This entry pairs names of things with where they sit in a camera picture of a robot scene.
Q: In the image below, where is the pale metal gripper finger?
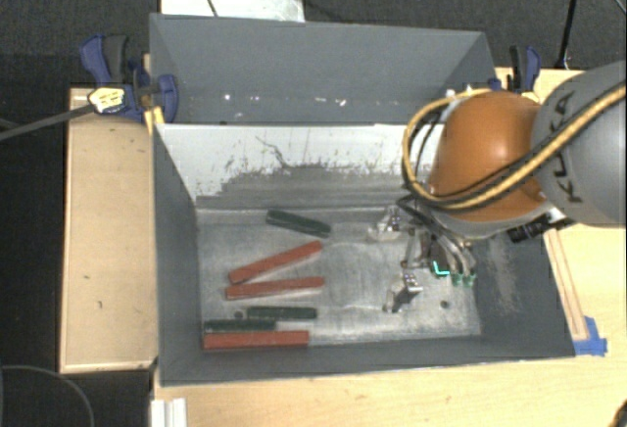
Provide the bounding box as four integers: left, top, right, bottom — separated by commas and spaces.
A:
382, 267, 425, 314
366, 205, 410, 241

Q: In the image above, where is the dark green flat block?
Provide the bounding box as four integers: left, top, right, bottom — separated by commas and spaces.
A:
203, 318, 277, 334
245, 306, 319, 322
265, 209, 332, 239

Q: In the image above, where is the red-brown flat block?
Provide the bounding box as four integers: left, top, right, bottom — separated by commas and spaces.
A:
202, 329, 312, 352
227, 240, 325, 285
224, 275, 326, 302

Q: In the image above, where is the grey metal bin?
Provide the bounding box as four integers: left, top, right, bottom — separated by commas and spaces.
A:
146, 13, 577, 387

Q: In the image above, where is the pale wood flat board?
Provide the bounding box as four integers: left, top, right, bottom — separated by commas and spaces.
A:
58, 86, 161, 375

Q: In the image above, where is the black cylinder on white bracket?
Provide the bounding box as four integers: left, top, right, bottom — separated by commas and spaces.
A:
506, 213, 575, 244

